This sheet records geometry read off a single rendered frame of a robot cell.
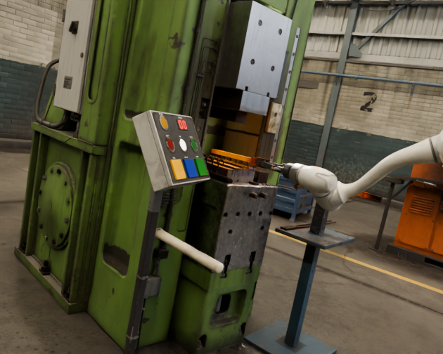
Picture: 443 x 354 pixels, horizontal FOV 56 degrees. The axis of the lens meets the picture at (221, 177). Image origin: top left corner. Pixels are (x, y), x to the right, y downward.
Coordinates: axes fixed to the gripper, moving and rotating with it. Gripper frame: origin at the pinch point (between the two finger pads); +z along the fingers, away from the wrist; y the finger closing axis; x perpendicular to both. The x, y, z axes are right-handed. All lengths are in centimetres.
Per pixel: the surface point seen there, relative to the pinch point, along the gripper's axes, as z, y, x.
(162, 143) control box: -12, -69, 5
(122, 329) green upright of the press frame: 28, -44, -95
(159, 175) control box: -15, -70, -5
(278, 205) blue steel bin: 214, 308, -91
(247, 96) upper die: 9.9, -8.7, 29.9
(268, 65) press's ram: 10.0, 1.7, 46.9
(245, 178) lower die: 9.3, 1.8, -10.5
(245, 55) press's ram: 10, -15, 48
